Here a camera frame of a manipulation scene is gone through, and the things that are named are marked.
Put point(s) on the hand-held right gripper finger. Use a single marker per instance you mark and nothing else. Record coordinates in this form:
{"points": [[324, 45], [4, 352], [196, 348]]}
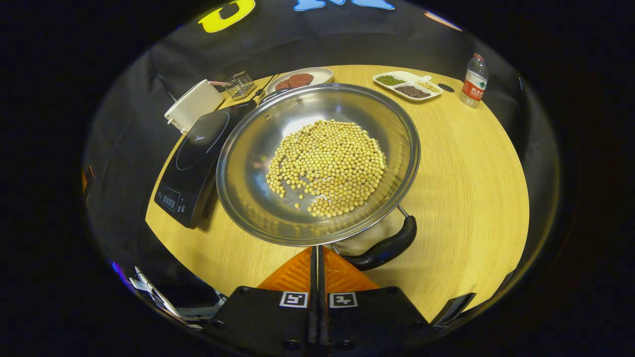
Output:
{"points": [[313, 322], [322, 322]]}

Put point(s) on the black induction cooktop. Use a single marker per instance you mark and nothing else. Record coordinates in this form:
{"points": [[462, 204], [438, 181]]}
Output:
{"points": [[193, 163]]}

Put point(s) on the pile of soybeans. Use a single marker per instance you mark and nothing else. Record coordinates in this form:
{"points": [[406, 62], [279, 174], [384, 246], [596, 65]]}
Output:
{"points": [[327, 163]]}

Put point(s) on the brown meat patty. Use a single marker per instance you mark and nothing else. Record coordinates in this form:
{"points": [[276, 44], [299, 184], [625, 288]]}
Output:
{"points": [[301, 80], [284, 85]]}

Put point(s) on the white round plate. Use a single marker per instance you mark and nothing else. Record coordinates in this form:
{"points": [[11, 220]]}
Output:
{"points": [[322, 75]]}

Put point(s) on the pile of dark beans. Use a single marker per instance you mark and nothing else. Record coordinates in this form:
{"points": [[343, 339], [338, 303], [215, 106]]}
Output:
{"points": [[412, 91]]}

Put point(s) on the white toaster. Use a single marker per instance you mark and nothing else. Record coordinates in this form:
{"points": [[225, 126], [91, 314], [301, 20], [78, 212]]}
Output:
{"points": [[196, 104]]}

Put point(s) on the pile of green beans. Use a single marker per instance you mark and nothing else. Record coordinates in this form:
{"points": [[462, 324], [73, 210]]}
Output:
{"points": [[389, 80]]}

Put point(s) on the pink striped straw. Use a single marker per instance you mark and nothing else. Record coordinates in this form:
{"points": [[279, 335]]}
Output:
{"points": [[218, 83]]}

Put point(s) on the pile of pale beans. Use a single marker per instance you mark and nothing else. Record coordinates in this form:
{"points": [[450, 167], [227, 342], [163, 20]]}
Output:
{"points": [[429, 87]]}

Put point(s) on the white divided dish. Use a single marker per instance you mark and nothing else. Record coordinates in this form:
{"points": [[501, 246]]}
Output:
{"points": [[409, 78]]}

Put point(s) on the clear plastic water bottle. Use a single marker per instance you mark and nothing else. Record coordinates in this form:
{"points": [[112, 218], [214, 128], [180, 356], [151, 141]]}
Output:
{"points": [[474, 84]]}

